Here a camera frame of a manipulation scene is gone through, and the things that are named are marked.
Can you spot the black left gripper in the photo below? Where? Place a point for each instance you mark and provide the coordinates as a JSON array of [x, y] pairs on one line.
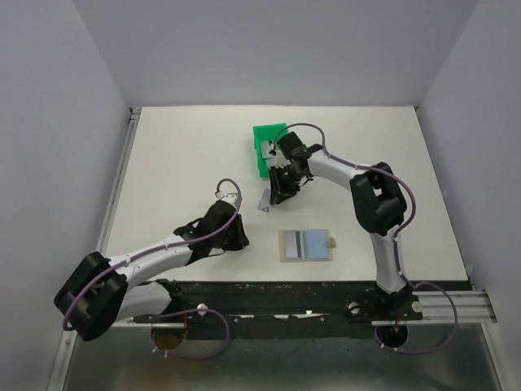
[[241, 239]]

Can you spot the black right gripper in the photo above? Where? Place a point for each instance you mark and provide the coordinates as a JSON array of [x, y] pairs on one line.
[[279, 192]]

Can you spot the green plastic bin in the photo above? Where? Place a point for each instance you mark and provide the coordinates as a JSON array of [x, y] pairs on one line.
[[264, 136]]

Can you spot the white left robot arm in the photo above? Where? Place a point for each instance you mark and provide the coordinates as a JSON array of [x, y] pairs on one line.
[[93, 296]]

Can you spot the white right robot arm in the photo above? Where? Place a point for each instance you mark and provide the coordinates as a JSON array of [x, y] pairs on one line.
[[378, 202]]

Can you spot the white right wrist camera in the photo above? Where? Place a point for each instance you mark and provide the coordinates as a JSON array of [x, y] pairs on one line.
[[278, 161]]

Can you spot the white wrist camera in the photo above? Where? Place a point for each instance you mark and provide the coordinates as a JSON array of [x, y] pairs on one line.
[[231, 198], [278, 161]]

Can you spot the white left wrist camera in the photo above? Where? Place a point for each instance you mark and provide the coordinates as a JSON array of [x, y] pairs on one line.
[[231, 198]]

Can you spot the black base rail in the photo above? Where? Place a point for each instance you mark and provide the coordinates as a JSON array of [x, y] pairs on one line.
[[283, 310]]

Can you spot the aluminium frame rail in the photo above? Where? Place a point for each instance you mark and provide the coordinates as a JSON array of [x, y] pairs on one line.
[[434, 308]]

